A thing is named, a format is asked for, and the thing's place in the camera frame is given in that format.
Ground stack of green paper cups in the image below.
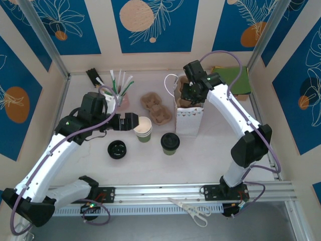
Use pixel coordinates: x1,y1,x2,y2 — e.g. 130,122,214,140
133,116,153,144

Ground black plastic cup lid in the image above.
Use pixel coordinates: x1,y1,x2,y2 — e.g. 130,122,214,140
160,132,181,151

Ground white paper takeout bag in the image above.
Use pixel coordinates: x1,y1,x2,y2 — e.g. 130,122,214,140
164,73,205,136

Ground pink straw holder cup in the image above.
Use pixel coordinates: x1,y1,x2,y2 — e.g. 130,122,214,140
116,86,131,109

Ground black plastic holder tray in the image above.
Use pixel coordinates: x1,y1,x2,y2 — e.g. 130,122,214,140
86,67,104,88

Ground green paper napkin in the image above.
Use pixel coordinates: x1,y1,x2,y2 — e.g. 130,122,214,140
218,66,252,95

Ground black controller board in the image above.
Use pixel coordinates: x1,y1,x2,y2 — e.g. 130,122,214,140
80,202,102,214
222,202,249,218

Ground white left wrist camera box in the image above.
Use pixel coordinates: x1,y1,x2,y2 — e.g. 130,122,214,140
103,92,118,107

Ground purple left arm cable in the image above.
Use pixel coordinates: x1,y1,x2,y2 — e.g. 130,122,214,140
10,85,120,236

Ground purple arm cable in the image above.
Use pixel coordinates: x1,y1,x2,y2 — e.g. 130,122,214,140
200,50,281,219
10,85,120,236

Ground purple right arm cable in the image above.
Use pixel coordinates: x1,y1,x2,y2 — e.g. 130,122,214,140
200,50,281,219

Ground aluminium side rail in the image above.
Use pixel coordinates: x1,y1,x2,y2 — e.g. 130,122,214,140
50,74,72,141
247,70,281,181

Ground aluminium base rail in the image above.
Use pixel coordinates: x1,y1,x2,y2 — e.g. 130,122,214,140
49,180,299,205

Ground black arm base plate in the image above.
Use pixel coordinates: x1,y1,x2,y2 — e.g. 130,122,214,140
202,184,250,201
86,186,116,204

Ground white slotted cable duct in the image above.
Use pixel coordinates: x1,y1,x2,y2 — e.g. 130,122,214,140
54,203,224,216

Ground aluminium frame post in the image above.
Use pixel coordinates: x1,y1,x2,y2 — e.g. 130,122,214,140
18,0,72,79
246,0,291,74

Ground white handled scissors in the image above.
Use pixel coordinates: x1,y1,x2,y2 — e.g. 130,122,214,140
168,197,213,228

